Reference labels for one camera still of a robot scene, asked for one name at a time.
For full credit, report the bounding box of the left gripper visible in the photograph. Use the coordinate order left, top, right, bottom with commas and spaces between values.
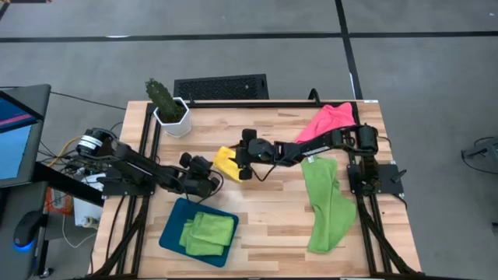
177, 152, 221, 197

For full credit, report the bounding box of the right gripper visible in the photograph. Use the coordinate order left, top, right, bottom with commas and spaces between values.
235, 128, 279, 181

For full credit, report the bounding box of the yellow microfiber towel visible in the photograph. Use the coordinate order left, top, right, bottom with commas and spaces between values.
212, 145, 244, 184

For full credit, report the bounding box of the green microfiber towel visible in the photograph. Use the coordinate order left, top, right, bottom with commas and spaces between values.
178, 219, 226, 257
189, 212, 236, 247
300, 156, 357, 255

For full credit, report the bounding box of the blue plastic tray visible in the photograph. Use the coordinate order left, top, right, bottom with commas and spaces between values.
158, 197, 240, 268

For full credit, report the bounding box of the pink microfiber towel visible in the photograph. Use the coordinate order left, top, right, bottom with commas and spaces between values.
294, 102, 357, 145

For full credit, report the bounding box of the white hexagonal plant pot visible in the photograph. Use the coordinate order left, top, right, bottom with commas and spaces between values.
153, 96, 192, 138

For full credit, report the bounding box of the green cactus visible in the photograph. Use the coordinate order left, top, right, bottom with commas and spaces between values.
145, 77, 184, 122

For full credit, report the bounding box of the white power strip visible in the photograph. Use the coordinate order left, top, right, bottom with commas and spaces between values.
79, 215, 100, 229

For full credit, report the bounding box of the white paper box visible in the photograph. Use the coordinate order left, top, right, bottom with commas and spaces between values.
72, 173, 108, 229

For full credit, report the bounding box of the black desk support bar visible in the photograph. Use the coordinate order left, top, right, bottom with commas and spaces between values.
32, 161, 106, 207

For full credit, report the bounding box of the orange packet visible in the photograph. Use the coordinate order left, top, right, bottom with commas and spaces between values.
44, 187, 75, 217

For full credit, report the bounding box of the black computer mouse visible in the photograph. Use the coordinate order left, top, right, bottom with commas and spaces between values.
10, 209, 43, 254

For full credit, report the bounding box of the black computer monitor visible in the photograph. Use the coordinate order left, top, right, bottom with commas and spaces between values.
0, 83, 52, 189

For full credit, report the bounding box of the grey desk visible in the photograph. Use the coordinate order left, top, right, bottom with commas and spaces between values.
0, 180, 50, 280

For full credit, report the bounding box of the black floor stand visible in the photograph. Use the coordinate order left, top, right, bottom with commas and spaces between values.
460, 135, 498, 175

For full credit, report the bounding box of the black aluminium table frame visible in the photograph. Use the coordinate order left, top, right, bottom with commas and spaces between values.
83, 99, 429, 280

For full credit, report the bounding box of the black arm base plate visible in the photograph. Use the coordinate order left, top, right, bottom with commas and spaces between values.
347, 162, 405, 195
101, 166, 159, 198

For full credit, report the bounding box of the black floor cable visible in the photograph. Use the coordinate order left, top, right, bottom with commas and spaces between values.
49, 90, 128, 111

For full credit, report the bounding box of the yellow cable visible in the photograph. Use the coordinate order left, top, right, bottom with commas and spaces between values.
47, 135, 81, 169

